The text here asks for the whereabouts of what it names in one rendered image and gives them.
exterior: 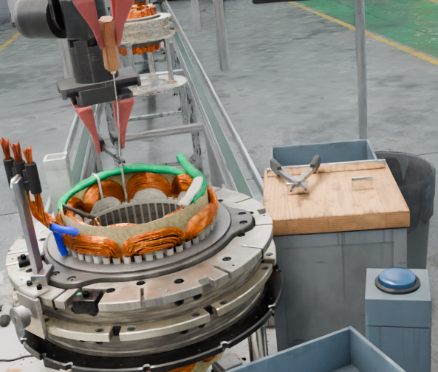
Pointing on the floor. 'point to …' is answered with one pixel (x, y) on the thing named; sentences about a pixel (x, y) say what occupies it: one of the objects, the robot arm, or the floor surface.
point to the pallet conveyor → (205, 109)
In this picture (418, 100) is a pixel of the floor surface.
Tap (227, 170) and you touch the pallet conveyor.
